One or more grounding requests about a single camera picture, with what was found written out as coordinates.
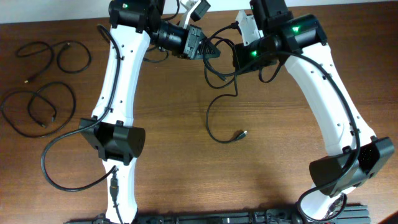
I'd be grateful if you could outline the thick black cable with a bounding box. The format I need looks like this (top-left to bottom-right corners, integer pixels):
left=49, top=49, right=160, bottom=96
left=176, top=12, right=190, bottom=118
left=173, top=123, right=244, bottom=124
left=201, top=36, right=249, bottom=144

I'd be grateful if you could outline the black micro USB cable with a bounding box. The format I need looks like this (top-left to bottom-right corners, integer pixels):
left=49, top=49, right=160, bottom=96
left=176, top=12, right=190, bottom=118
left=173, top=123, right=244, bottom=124
left=0, top=81, right=77, bottom=139

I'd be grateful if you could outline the thin black USB cable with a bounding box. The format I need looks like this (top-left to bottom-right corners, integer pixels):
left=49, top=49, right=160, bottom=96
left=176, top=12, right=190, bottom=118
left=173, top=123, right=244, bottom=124
left=15, top=40, right=92, bottom=84

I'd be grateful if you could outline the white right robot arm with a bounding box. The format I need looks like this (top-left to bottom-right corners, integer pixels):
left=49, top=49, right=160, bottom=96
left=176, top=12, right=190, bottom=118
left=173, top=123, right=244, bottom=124
left=233, top=1, right=395, bottom=223

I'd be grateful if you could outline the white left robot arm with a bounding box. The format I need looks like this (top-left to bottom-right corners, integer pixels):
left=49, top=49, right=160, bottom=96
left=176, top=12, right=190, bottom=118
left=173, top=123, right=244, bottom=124
left=80, top=1, right=210, bottom=223

